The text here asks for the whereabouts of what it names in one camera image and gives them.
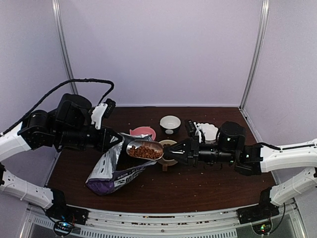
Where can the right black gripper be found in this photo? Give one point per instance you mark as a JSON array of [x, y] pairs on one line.
[[191, 158]]

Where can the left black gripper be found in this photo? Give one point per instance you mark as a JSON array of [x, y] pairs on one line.
[[103, 144]]

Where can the purple pet food bag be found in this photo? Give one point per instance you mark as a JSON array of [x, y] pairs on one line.
[[115, 168]]

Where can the metal food scoop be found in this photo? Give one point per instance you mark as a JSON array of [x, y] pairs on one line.
[[152, 144]]

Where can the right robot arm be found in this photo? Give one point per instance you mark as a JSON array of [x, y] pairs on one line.
[[248, 160]]

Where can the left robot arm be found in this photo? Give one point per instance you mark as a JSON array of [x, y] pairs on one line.
[[74, 124]]

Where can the brown kibble pet food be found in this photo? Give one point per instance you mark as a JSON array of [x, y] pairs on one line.
[[144, 152]]

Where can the cream cat-ear bowl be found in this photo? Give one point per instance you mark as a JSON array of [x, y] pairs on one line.
[[165, 162]]

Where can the dark blue ceramic bowl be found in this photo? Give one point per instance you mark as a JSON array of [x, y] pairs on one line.
[[170, 124]]

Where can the white scalloped bowl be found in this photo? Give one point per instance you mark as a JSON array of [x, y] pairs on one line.
[[207, 131]]

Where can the pink cat-ear bowl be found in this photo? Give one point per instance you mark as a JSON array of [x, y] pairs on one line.
[[144, 130]]

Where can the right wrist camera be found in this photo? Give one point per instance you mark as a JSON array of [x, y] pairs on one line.
[[194, 131]]

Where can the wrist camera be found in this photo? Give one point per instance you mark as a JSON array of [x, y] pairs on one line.
[[102, 111], [194, 131]]

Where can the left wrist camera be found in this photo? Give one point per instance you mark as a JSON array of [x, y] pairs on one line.
[[102, 111]]

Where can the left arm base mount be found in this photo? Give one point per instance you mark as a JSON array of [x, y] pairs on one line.
[[63, 216]]

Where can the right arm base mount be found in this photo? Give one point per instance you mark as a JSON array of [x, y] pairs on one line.
[[260, 215]]

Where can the front aluminium rail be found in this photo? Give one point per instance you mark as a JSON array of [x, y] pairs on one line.
[[210, 224]]

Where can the left aluminium frame post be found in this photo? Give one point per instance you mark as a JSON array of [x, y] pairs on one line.
[[61, 36]]

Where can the aluminium frame post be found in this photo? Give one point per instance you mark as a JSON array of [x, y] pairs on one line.
[[257, 52], [61, 36]]

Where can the right aluminium frame post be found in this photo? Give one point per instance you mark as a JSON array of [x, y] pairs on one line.
[[257, 52]]

